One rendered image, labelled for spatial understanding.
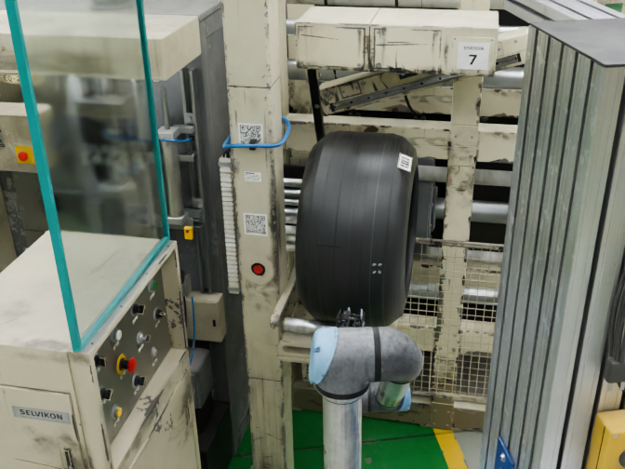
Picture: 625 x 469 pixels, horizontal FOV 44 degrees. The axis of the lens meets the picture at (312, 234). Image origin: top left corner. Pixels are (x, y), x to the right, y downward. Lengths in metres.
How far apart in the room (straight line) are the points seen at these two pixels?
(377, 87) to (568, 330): 1.51
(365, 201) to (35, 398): 0.98
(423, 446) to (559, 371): 2.16
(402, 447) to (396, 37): 1.76
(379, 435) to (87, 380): 1.82
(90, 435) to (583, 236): 1.27
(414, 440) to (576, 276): 2.31
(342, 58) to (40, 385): 1.28
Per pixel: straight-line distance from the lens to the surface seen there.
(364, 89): 2.57
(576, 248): 1.14
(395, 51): 2.38
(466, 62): 2.38
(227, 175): 2.35
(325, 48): 2.41
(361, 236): 2.11
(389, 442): 3.39
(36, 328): 1.94
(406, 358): 1.63
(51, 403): 1.95
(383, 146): 2.24
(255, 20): 2.17
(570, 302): 1.19
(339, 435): 1.73
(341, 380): 1.62
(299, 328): 2.45
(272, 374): 2.69
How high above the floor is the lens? 2.29
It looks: 28 degrees down
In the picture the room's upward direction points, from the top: 1 degrees counter-clockwise
